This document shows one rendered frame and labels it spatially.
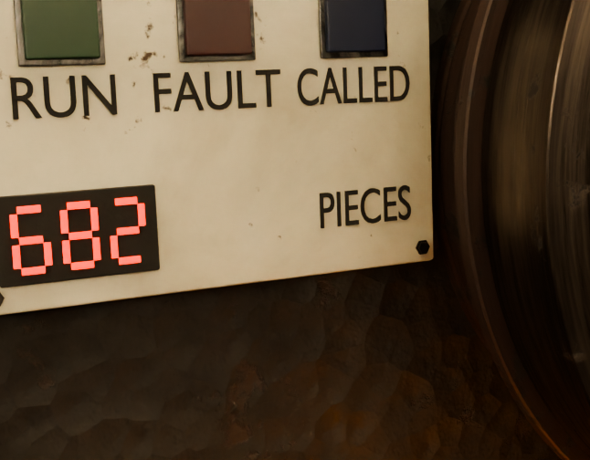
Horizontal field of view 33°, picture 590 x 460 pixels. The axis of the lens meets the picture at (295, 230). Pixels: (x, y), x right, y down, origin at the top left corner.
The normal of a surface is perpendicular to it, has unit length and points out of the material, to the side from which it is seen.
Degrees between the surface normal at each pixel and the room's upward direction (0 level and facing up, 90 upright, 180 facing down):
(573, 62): 90
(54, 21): 90
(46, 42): 90
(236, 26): 90
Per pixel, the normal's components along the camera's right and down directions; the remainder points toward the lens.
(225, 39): 0.42, 0.11
